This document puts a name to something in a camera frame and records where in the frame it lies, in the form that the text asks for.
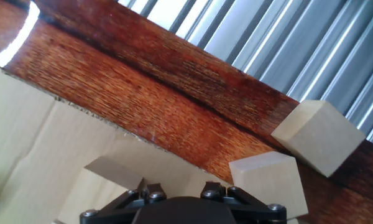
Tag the large wooden cube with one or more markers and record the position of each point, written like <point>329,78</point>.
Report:
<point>318,137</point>
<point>90,193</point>
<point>268,180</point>

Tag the brown cardboard sheet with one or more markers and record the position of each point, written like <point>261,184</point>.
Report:
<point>49,140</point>

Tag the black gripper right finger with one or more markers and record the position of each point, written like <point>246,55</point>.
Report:
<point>251,208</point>

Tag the reddish wood grain board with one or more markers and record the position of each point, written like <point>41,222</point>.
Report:
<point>143,93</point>

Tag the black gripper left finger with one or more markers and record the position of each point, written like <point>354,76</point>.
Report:
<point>118,208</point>

